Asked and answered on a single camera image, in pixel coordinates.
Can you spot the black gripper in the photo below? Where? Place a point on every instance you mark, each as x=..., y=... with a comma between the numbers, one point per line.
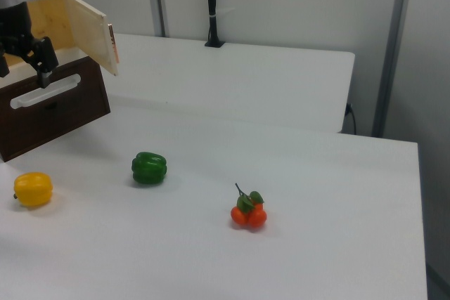
x=14, y=22

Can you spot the light wooden cabinet door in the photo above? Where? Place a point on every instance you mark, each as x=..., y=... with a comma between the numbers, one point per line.
x=92, y=36

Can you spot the cream wooden cabinet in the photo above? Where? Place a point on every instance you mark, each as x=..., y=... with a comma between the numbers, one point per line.
x=52, y=19

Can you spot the dark brown wooden drawer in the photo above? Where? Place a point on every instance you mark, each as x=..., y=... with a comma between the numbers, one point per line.
x=59, y=117

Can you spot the yellow bell pepper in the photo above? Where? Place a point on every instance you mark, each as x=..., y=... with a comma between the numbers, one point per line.
x=33, y=189

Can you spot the green bell pepper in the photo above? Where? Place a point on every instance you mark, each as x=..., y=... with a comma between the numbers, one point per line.
x=149, y=168

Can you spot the black pole with clamp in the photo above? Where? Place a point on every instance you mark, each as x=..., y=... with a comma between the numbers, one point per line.
x=212, y=5

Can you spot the orange fruit cluster with leaves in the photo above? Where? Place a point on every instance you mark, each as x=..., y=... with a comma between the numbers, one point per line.
x=249, y=215

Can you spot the wide grey metal partition post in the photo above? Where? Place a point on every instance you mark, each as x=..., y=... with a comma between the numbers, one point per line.
x=391, y=50

